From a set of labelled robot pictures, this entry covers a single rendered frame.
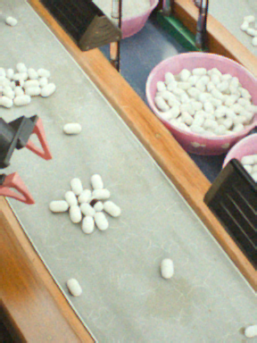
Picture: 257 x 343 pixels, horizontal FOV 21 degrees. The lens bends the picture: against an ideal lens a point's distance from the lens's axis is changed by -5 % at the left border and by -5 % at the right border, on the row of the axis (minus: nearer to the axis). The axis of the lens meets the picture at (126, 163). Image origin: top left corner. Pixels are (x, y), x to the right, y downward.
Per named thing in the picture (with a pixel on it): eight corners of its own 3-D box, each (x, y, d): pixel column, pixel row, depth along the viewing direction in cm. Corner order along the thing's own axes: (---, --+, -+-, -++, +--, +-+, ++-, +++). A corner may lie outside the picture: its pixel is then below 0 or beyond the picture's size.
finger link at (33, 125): (28, 186, 116) (-9, 151, 111) (40, 154, 120) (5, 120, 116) (54, 176, 112) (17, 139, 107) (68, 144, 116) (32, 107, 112)
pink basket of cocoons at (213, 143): (219, 188, 143) (226, 157, 136) (120, 126, 154) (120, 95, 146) (277, 118, 157) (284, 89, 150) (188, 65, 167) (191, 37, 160)
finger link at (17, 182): (15, 218, 112) (-22, 183, 107) (28, 185, 116) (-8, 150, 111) (42, 210, 108) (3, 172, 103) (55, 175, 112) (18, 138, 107)
